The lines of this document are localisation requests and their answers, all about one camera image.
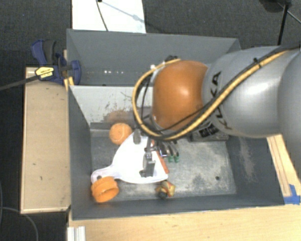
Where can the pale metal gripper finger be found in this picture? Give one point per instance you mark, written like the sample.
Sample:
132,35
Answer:
149,168
137,136

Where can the orange ball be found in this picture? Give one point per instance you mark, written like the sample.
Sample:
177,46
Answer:
118,133

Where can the small multicoloured toy figure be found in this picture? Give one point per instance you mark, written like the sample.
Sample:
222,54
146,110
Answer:
166,188

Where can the orange ribbed cup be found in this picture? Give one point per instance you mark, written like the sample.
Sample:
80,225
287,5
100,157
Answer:
104,189

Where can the grey metal bin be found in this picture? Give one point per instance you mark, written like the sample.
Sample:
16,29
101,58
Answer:
205,167

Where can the pale wood flat board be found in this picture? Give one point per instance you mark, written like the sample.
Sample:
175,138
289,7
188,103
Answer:
45,144

